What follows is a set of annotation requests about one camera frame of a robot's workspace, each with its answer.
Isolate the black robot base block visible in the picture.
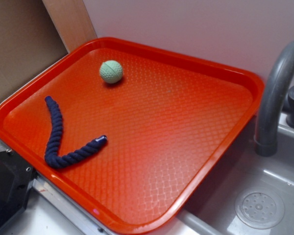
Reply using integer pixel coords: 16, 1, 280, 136
0, 151, 35, 232

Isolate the green dimpled ball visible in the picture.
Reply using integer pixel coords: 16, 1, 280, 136
99, 60, 123, 84

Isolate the orange plastic tray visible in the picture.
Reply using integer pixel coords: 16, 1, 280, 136
0, 38, 264, 235

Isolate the grey sink faucet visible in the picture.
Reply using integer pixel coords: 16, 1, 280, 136
254, 41, 294, 157

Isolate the grey plastic sink basin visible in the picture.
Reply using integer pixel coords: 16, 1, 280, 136
178, 120, 294, 235

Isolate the round sink drain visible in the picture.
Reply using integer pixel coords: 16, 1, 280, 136
234, 187, 285, 230

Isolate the brown cardboard panel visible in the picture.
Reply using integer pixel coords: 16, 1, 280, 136
0, 0, 67, 103

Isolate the dark blue twisted rope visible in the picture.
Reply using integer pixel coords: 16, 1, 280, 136
44, 95, 108, 169

